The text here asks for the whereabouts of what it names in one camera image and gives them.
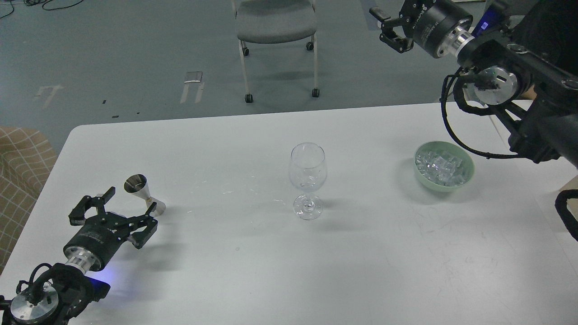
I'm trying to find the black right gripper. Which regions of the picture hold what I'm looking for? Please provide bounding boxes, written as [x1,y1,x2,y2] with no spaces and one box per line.
[369,0,473,58]

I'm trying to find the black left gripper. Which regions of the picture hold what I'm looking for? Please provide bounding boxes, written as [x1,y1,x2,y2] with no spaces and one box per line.
[63,186,158,272]

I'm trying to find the steel double jigger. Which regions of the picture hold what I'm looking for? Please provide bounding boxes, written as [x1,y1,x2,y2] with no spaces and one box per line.
[124,174,167,216]

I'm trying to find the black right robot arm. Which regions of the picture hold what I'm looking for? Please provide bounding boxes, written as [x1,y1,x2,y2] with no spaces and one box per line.
[369,0,577,165]

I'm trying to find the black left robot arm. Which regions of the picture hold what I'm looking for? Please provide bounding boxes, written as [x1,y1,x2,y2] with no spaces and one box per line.
[1,187,158,325]

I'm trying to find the clear wine glass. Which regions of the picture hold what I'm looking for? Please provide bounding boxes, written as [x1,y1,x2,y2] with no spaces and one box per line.
[289,142,327,220]

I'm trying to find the checkered beige sofa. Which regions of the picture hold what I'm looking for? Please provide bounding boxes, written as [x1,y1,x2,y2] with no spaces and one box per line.
[0,126,58,271]

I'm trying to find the green bowl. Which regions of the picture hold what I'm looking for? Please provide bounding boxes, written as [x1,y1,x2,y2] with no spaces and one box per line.
[413,141,475,193]

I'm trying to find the grey office chair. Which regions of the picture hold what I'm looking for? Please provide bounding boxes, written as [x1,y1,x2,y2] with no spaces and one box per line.
[231,0,320,103]

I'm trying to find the black floor cables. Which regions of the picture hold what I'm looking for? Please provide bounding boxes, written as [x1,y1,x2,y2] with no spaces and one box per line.
[0,0,85,19]

